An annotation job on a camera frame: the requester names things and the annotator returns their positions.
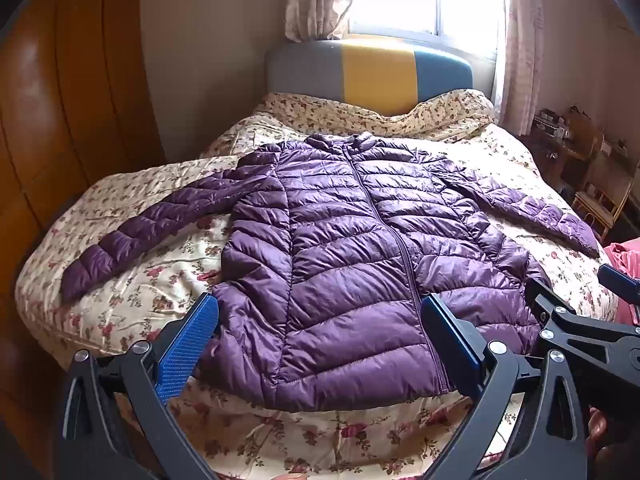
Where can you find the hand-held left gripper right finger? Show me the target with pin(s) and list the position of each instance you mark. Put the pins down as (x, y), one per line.
(452, 342)

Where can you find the person's right hand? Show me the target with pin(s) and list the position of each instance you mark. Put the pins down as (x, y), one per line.
(598, 430)

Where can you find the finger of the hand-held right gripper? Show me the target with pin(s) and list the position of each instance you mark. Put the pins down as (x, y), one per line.
(585, 327)
(622, 285)

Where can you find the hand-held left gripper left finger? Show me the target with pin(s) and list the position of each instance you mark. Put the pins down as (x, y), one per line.
(192, 340)

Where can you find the grey yellow blue headboard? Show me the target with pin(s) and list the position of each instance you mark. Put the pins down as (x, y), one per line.
(380, 75)

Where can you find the cluttered wooden desk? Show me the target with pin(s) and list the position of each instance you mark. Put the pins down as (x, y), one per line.
(555, 155)

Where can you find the small silver radio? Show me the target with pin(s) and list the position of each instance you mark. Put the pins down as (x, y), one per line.
(550, 124)

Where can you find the wooden chair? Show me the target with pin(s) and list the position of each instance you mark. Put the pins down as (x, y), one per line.
(605, 185)

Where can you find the pink cloth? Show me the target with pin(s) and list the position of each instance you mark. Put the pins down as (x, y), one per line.
(625, 260)

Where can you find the purple quilted down jacket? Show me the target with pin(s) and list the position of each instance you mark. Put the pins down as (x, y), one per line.
(325, 260)

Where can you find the floral bed quilt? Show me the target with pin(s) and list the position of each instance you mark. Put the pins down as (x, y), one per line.
(165, 280)

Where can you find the brown wooden wardrobe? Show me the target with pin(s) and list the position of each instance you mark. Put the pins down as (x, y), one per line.
(60, 110)

